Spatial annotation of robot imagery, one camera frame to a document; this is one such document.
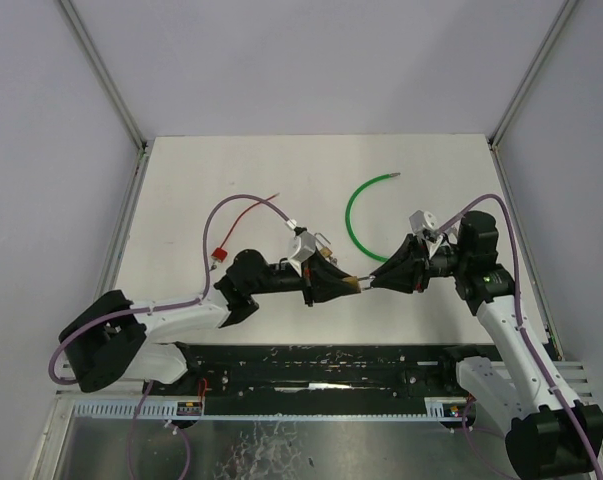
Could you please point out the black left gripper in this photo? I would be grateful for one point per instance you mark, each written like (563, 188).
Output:
(308, 282)

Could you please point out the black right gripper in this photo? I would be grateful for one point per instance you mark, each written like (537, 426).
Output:
(419, 270)

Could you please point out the large brass padlock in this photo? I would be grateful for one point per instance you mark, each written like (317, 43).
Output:
(360, 284)

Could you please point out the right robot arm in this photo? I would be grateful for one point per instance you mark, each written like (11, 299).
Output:
(548, 431)

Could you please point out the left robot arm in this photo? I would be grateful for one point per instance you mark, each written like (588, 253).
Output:
(116, 338)

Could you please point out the small brass padlock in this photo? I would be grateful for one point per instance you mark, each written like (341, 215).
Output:
(323, 246)

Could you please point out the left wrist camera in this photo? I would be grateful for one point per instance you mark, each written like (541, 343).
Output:
(301, 248)

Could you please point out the red cable lock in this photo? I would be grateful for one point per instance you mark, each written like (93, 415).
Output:
(220, 253)

